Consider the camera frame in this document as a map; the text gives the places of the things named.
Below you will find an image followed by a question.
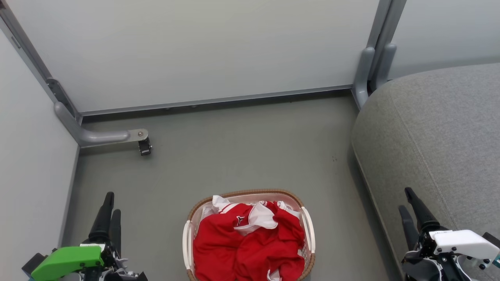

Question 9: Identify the grey metal partition foot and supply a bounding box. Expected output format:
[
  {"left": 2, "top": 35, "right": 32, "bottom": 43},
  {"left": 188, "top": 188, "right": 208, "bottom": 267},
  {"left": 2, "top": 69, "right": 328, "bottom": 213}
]
[{"left": 54, "top": 101, "right": 150, "bottom": 148}]

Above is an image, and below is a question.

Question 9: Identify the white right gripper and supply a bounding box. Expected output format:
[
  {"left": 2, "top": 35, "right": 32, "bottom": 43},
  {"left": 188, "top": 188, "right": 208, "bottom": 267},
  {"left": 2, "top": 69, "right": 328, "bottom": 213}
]
[{"left": 398, "top": 187, "right": 500, "bottom": 281}]

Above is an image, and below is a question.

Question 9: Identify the white garment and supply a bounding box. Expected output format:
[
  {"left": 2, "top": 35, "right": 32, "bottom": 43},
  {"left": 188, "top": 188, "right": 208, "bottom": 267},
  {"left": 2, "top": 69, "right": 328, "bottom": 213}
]
[{"left": 200, "top": 195, "right": 301, "bottom": 281}]

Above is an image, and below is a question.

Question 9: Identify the grey partition bottom rail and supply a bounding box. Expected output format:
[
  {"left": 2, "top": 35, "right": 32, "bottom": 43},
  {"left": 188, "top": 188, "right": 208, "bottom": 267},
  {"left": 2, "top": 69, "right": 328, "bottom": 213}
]
[{"left": 80, "top": 85, "right": 354, "bottom": 116}]

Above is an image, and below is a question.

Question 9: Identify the white wicker-rimmed laundry basket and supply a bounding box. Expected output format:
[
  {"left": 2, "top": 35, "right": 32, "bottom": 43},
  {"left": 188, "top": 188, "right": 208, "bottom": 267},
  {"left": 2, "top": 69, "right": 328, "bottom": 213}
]
[{"left": 182, "top": 189, "right": 316, "bottom": 281}]

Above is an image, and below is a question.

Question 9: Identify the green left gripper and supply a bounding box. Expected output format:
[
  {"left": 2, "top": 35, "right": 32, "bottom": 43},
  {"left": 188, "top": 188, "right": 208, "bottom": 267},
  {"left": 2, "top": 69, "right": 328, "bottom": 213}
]
[{"left": 21, "top": 191, "right": 148, "bottom": 281}]

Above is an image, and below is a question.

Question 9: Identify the grey partition frame leg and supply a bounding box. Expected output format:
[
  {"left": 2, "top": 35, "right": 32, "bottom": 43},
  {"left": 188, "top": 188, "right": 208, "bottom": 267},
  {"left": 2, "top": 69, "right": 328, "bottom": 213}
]
[
  {"left": 354, "top": 0, "right": 393, "bottom": 109},
  {"left": 371, "top": 0, "right": 407, "bottom": 92}
]

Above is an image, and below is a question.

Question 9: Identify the grey fabric sofa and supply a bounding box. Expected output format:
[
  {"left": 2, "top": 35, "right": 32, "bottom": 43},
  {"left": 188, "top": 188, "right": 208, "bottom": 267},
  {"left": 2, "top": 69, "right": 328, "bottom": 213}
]
[{"left": 351, "top": 63, "right": 500, "bottom": 281}]

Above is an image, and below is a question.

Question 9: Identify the grey partition corner post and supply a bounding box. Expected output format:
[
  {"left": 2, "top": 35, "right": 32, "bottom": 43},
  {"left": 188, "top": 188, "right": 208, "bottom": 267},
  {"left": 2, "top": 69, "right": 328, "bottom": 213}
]
[{"left": 0, "top": 0, "right": 82, "bottom": 125}]

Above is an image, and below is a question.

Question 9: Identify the red basketball jersey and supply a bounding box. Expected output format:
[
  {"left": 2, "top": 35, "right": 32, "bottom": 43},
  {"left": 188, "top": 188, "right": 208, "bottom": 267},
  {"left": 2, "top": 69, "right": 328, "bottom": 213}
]
[{"left": 193, "top": 200, "right": 306, "bottom": 281}]

